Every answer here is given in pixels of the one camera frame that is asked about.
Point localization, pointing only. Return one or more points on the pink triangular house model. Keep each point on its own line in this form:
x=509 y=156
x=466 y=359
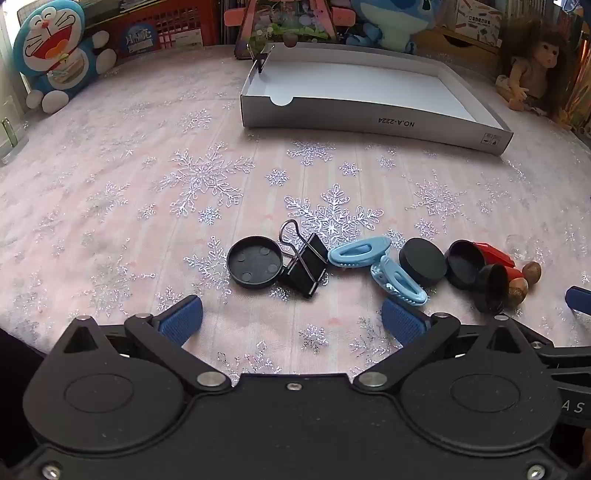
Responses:
x=295 y=25

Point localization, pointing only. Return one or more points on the red plastic piece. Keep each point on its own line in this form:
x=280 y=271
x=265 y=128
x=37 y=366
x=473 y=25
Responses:
x=513 y=273
x=496 y=254

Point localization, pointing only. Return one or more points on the wooden drawer box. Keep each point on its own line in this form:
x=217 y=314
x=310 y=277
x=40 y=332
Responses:
x=461 y=50

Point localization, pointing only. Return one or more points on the blue plastic clip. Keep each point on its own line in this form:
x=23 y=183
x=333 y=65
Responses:
x=358 y=251
x=397 y=281

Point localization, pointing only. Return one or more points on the long-haired doll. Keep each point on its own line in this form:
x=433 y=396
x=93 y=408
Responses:
x=547 y=60

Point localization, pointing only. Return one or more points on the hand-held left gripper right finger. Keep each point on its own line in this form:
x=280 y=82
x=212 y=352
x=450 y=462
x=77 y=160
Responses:
x=404 y=321

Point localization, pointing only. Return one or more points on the pink snowflake tablecloth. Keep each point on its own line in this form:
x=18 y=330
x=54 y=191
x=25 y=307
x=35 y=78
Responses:
x=115 y=184

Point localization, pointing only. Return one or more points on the wide black round lid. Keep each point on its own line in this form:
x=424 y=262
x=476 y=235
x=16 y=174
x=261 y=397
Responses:
x=254 y=265

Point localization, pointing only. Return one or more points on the small black binder clip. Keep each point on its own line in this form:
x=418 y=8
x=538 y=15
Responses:
x=262 y=62

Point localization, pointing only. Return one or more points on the white grid board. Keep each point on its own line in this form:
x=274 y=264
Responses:
x=27 y=9

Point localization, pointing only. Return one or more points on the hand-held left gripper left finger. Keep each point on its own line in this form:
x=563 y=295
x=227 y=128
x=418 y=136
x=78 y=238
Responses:
x=182 y=319

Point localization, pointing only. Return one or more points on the brown nut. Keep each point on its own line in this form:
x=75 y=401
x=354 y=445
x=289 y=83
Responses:
x=532 y=273
x=518 y=291

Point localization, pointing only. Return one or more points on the red plastic crate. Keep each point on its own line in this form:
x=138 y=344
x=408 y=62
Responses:
x=184 y=23

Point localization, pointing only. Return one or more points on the blue cat plush toy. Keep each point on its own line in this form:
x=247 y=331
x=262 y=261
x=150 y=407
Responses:
x=51 y=41

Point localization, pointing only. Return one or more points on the shiny gold foil sheets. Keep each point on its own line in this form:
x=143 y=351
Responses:
x=579 y=83

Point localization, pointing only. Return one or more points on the clear acrylic stand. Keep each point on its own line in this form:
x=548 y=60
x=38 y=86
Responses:
x=9 y=138

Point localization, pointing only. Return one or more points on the black round cup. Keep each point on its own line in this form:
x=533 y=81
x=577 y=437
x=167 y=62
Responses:
x=491 y=288

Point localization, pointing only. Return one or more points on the black round cap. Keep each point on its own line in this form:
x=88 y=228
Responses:
x=422 y=261
x=464 y=267

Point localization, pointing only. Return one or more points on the colourful printed cardboard box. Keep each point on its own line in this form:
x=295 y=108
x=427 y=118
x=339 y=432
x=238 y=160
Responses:
x=478 y=21

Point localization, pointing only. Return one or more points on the blue alien plush toy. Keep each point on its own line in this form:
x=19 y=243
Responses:
x=392 y=18

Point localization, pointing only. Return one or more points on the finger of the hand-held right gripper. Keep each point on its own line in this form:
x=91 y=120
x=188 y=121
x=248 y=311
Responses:
x=581 y=300
x=570 y=357

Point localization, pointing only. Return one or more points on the white cardboard box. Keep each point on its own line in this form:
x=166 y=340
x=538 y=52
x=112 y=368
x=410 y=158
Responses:
x=369 y=87

